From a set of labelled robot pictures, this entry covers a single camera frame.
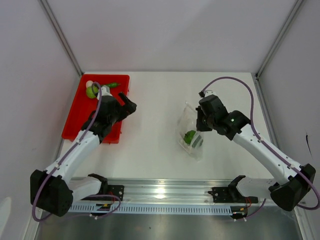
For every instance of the green chili pepper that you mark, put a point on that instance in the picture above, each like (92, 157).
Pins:
(112, 85)

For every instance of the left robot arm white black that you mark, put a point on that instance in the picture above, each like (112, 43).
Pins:
(51, 190)

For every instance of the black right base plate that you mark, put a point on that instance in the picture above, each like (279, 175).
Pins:
(229, 195)

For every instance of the aluminium corner post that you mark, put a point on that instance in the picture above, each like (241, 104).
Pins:
(49, 13)
(280, 36)

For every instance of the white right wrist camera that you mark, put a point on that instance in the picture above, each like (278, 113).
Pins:
(206, 93)

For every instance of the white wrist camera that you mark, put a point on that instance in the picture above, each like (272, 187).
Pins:
(105, 91)
(206, 93)

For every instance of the left aluminium corner post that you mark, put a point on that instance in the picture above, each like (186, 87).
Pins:
(49, 13)

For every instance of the green round lime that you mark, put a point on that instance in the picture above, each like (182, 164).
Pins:
(92, 92)

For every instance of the aluminium rail frame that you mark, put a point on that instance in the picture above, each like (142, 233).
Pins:
(164, 191)

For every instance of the green bell pepper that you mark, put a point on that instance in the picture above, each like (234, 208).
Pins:
(188, 136)

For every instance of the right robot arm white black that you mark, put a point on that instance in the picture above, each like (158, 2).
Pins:
(291, 181)

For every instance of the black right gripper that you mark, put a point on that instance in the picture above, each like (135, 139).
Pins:
(199, 126)

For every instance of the right aluminium corner post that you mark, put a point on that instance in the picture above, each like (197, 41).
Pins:
(280, 36)

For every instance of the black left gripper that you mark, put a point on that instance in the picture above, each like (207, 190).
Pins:
(129, 108)

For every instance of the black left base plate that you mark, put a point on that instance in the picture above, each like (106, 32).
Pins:
(116, 190)

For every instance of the clear zip top bag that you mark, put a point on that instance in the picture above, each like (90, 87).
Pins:
(186, 122)

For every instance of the white slotted cable duct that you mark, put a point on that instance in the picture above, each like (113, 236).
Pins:
(153, 209)

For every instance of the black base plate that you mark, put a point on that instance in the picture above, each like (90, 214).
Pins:
(229, 195)
(116, 190)

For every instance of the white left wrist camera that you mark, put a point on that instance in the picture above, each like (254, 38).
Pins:
(105, 91)

